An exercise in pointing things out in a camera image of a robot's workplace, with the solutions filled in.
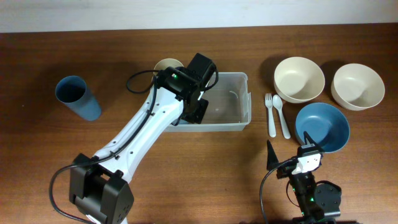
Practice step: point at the blue bowl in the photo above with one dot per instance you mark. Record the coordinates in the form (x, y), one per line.
(325, 124)

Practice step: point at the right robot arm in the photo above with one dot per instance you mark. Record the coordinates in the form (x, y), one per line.
(319, 202)

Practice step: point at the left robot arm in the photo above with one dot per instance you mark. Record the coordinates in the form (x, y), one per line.
(99, 185)

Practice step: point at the white plastic spoon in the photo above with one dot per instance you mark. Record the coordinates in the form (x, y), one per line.
(277, 104)

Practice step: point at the white plastic fork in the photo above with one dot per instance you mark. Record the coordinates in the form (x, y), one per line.
(271, 124)

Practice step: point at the beige bowl right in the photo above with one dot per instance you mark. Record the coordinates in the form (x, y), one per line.
(357, 87)

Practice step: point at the beige bowl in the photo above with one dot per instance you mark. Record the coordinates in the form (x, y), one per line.
(357, 87)
(298, 80)

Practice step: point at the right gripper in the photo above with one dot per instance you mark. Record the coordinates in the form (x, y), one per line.
(272, 159)

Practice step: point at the clear plastic storage container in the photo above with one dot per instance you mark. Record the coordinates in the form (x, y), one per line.
(229, 106)

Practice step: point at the blue cup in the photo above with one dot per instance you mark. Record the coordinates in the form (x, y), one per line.
(74, 93)

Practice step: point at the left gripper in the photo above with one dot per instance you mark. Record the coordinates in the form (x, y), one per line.
(199, 112)

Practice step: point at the beige bowl left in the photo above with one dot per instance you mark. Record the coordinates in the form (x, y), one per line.
(298, 80)

